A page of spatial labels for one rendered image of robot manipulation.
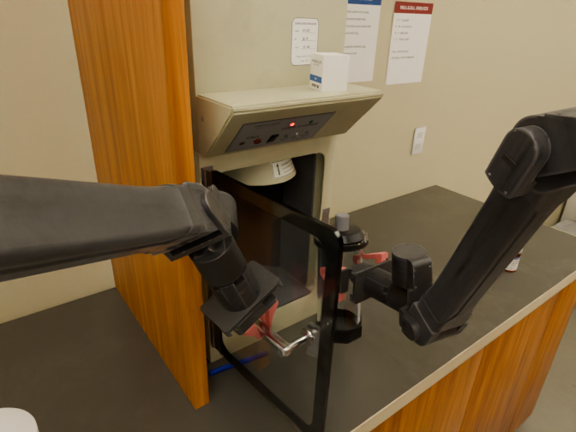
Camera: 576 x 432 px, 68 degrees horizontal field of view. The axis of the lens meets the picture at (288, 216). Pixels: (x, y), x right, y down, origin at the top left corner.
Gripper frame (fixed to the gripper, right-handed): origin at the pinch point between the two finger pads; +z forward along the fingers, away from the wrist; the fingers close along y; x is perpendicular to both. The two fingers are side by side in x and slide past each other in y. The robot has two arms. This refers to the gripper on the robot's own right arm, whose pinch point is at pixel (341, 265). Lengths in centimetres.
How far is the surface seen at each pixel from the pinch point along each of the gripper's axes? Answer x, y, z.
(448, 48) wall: -44, -105, 51
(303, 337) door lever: -1.9, 23.3, -16.8
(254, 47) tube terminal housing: -42.1, 15.2, 6.9
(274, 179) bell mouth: -17.4, 8.6, 11.2
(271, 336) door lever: -2.3, 27.3, -14.2
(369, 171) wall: 1, -68, 56
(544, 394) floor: 113, -141, 2
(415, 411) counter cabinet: 39.0, -15.2, -11.2
